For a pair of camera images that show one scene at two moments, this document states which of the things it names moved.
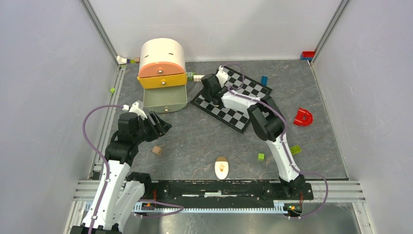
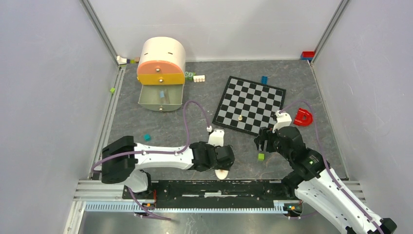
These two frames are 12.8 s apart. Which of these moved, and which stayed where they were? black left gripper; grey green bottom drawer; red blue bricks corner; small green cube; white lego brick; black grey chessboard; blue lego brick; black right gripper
Moved: black left gripper; black grey chessboard; black right gripper
Stayed: white lego brick; red blue bricks corner; blue lego brick; grey green bottom drawer; small green cube
